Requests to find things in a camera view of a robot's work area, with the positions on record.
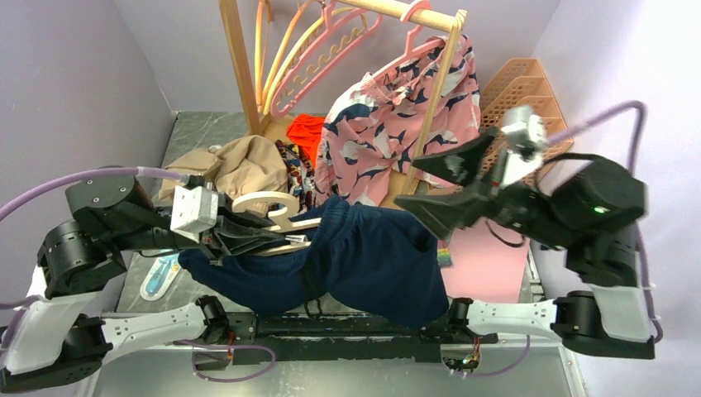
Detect peach plastic file organizer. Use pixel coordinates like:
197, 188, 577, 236
479, 58, 574, 186

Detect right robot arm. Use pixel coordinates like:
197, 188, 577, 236
394, 127, 655, 360

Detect beige shorts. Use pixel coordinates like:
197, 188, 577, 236
165, 135, 288, 199

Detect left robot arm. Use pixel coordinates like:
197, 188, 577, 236
1, 167, 282, 394

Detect wooden clothes rack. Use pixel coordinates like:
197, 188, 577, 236
220, 1, 479, 208

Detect navy blue shorts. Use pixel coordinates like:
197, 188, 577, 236
179, 196, 449, 329

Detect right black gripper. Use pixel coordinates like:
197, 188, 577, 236
390, 126, 575, 250

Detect orange garment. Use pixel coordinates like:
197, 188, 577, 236
286, 113, 325, 171

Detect pink plastic hanger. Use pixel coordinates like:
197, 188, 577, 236
269, 0, 384, 119

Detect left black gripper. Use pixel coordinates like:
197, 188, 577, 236
115, 189, 289, 264

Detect orange hanger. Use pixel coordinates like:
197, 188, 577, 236
255, 0, 319, 108

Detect pink shark print shorts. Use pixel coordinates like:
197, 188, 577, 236
314, 35, 480, 207

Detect marker pen set box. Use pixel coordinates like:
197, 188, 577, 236
436, 246, 453, 269

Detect blue toothbrush package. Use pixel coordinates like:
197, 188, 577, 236
140, 254, 180, 302

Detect yellow hanger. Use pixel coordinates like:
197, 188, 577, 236
262, 5, 357, 116

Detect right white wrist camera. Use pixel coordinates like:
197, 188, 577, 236
493, 105, 546, 189

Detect pink clipboard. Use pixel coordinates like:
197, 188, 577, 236
441, 220, 529, 303

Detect colourful patterned shorts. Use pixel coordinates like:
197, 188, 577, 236
275, 140, 317, 214

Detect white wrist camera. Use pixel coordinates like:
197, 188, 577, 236
493, 105, 546, 189
169, 186, 219, 242

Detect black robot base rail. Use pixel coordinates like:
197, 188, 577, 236
196, 312, 476, 363

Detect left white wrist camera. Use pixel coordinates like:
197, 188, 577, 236
169, 186, 219, 242

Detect pink hanger holding shorts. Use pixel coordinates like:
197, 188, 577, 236
372, 0, 447, 78

